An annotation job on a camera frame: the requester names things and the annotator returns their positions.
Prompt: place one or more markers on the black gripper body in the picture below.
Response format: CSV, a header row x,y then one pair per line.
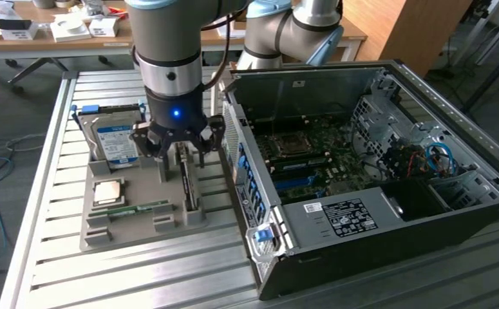
x,y
177,109

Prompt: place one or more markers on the black Nvidia graphics card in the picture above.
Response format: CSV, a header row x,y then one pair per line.
x,y
187,186

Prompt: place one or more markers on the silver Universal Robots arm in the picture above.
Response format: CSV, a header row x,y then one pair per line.
x,y
167,38

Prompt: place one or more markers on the hard disk with blue carrier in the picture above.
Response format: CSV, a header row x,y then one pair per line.
x,y
107,145

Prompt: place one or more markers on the grey plastic parts rack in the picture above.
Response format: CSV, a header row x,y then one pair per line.
x,y
146,193

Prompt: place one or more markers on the metal CPU socket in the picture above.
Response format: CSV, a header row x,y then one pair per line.
x,y
290,145

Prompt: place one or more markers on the silver CPU chip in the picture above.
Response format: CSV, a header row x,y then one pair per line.
x,y
107,191

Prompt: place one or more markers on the green RAM stick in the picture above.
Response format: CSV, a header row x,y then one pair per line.
x,y
125,210

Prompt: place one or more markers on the blue expansion slot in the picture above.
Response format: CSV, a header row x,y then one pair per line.
x,y
294,185

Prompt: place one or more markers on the white booklet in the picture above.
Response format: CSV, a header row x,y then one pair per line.
x,y
237,32

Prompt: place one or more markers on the small white box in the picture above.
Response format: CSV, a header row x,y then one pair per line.
x,y
103,29

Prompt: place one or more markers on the green motherboard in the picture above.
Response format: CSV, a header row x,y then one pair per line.
x,y
348,154

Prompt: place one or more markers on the blue plastic case latch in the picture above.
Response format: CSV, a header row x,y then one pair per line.
x,y
263,235

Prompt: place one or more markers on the orange packet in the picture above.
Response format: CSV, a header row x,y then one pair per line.
x,y
117,12

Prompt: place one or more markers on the white box with round roll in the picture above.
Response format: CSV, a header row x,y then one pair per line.
x,y
71,30

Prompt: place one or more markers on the silver perforated drive cage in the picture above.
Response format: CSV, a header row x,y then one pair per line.
x,y
380,125

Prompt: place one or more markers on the grey power supply unit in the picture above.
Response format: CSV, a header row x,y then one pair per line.
x,y
348,219

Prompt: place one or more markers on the beige tape roll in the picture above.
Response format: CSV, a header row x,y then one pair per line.
x,y
66,4

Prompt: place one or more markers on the black and white box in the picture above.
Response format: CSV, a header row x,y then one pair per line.
x,y
18,33

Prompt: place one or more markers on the grey cup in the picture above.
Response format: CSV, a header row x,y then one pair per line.
x,y
45,4

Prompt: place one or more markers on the open black PC case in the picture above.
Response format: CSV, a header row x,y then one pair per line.
x,y
361,257

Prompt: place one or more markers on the black castor leg frame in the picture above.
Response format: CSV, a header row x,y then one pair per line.
x,y
29,71

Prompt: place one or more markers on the wooden desk white frame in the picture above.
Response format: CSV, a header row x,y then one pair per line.
x,y
353,35
26,45

